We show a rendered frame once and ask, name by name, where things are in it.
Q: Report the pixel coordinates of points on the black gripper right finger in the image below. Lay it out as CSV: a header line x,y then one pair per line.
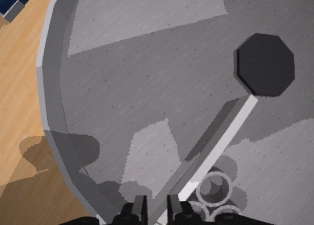
x,y
176,215

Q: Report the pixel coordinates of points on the grey metal bushing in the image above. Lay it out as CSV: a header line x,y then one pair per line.
x,y
228,204
204,214
222,195

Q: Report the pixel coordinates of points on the grey round turning table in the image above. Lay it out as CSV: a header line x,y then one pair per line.
x,y
150,92

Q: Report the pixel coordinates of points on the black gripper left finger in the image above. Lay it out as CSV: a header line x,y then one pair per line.
x,y
131,214

